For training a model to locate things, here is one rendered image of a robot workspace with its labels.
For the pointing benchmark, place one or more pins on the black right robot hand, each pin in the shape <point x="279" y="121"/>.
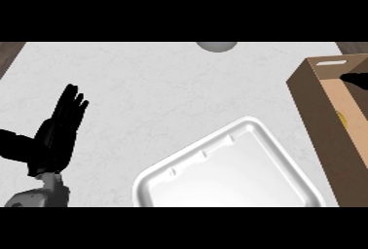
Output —
<point x="354" y="78"/>

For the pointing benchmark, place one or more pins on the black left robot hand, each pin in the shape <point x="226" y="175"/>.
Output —
<point x="53" y="139"/>

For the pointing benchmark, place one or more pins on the yellow lemon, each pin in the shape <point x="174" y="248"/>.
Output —
<point x="341" y="118"/>

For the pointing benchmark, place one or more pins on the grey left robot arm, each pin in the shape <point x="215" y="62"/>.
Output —
<point x="42" y="194"/>

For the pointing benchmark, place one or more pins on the brown cardboard box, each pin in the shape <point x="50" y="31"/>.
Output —
<point x="329" y="129"/>

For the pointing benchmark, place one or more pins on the white foam tray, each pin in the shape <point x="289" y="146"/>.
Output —
<point x="229" y="171"/>

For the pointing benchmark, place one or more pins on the grey round object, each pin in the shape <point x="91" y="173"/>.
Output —
<point x="217" y="46"/>

